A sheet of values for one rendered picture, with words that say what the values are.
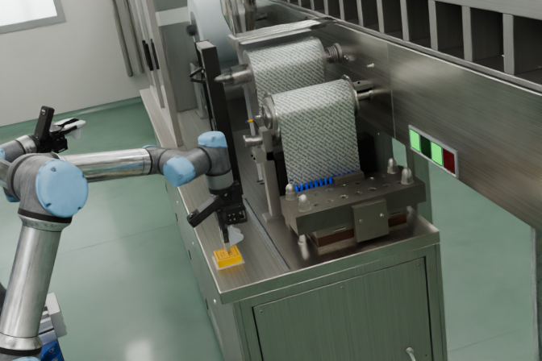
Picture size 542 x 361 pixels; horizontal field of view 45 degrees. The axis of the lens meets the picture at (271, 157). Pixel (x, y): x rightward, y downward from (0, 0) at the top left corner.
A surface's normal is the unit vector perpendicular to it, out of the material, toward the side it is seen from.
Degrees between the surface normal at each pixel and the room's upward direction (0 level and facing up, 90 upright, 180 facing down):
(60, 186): 84
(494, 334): 0
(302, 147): 90
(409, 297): 90
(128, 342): 0
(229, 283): 0
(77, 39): 90
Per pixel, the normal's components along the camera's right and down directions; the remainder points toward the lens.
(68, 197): 0.76, 0.01
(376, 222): 0.27, 0.31
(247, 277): -0.15, -0.92
